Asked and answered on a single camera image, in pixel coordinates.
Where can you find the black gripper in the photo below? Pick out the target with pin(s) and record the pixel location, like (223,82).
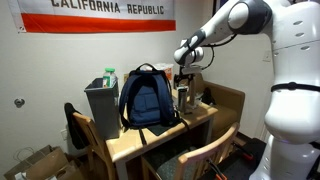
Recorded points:
(184,78)

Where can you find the silver metal flask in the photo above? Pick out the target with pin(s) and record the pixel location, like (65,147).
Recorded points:
(182,100)

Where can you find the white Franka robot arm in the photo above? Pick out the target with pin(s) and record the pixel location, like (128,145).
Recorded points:
(293,110)

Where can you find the navy blue backpack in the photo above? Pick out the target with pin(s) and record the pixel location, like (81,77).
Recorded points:
(148,101)

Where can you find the tall cardboard tube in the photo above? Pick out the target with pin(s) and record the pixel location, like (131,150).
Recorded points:
(193,96)

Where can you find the paper towel multipack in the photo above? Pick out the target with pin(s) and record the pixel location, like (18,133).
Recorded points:
(166,68)

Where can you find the brown armchair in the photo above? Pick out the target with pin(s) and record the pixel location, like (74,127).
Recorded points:
(228,106)

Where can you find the black flat pad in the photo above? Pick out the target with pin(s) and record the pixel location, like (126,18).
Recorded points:
(159,129)

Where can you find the wooden chair gray cushion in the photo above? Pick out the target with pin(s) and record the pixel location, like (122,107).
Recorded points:
(196,156)

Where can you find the clear bottle green cap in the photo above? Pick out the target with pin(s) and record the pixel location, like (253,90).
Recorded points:
(109,79)

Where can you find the light wooden desk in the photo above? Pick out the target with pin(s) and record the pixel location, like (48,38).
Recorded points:
(133,141)

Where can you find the gray plastic trash bin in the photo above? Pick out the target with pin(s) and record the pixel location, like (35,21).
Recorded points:
(103,113)

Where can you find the red black tool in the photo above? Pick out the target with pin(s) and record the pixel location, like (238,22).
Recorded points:
(245,152)

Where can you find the orange black clamp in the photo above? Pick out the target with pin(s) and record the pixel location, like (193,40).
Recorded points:
(216,170)

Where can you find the plain wooden chair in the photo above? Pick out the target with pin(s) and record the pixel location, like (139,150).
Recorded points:
(95,140)

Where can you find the California Republic flag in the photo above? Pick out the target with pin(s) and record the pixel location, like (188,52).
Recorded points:
(96,23)

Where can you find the black jacket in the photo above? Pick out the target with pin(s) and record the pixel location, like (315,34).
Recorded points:
(74,130)

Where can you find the large brown paper bag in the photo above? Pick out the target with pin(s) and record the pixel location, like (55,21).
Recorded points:
(40,163)

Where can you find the round metal door stop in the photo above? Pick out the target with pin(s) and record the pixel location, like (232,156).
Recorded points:
(19,102)

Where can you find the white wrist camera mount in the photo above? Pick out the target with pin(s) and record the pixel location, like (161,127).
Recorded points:
(191,69)

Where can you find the white light switch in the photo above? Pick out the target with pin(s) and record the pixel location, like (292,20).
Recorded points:
(266,56)

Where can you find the white wall outlet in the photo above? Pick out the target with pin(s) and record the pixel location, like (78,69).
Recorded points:
(64,134)

